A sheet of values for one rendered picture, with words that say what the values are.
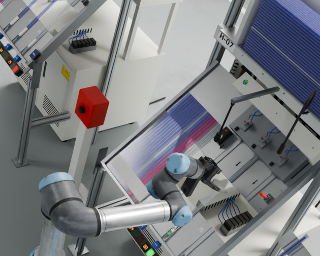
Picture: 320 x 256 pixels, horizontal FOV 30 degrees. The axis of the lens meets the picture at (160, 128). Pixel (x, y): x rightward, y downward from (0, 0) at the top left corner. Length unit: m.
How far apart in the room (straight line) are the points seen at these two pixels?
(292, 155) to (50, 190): 0.99
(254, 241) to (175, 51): 2.53
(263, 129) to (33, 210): 1.51
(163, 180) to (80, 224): 0.39
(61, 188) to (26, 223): 1.44
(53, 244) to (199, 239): 0.64
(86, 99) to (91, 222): 1.18
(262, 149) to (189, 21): 3.18
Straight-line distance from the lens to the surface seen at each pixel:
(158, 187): 2.11
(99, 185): 2.87
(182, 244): 2.47
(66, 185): 1.94
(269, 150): 2.43
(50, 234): 2.09
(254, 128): 2.48
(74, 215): 1.88
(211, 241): 2.44
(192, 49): 5.09
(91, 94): 2.98
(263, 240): 2.84
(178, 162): 2.06
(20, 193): 3.49
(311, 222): 3.05
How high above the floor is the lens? 2.61
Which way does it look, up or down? 39 degrees down
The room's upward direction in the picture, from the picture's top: 20 degrees clockwise
